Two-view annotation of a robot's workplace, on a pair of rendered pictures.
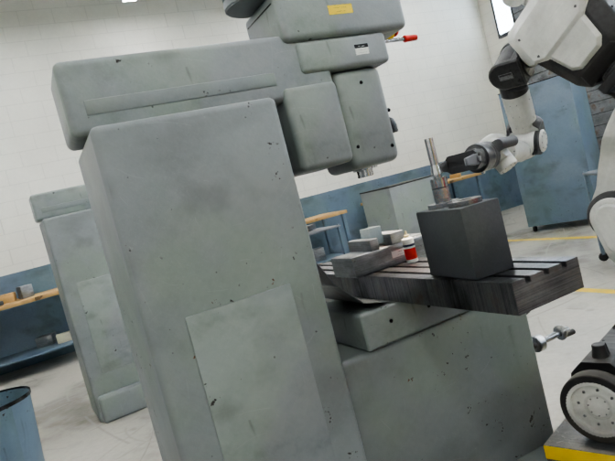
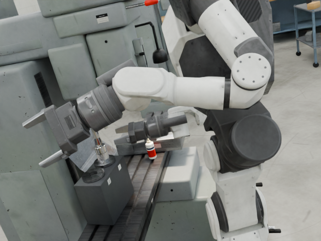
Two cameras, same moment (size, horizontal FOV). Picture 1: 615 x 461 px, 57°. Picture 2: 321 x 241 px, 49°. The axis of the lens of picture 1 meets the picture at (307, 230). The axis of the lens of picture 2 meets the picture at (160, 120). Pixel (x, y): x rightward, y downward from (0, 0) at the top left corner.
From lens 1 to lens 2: 1.72 m
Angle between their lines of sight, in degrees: 44
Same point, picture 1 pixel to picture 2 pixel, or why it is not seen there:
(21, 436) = not seen: hidden behind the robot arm
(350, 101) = (97, 56)
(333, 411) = (69, 229)
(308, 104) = (63, 60)
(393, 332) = not seen: hidden behind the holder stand
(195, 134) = not seen: outside the picture
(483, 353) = (187, 224)
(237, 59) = (16, 31)
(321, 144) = (73, 86)
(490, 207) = (95, 190)
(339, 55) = (84, 24)
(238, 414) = (20, 217)
